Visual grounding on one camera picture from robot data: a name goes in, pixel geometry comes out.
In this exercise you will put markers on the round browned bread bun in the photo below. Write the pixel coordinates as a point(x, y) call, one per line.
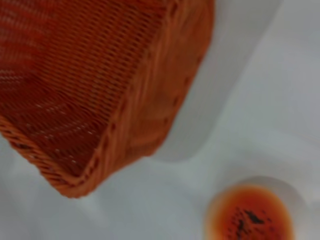
point(247, 212)

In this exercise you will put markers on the orange woven wicker basket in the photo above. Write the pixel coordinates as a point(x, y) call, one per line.
point(100, 82)

